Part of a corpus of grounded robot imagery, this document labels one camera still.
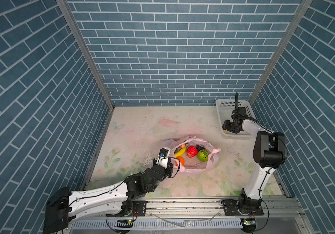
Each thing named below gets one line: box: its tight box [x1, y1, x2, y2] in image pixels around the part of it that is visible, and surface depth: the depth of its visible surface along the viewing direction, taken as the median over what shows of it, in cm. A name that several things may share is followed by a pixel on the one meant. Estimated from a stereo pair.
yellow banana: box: [174, 147, 187, 158], surface depth 94 cm
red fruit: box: [186, 145, 198, 158], surface depth 91 cm
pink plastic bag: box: [168, 136, 222, 174], surface depth 77 cm
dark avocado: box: [195, 144, 206, 152], surface depth 92 cm
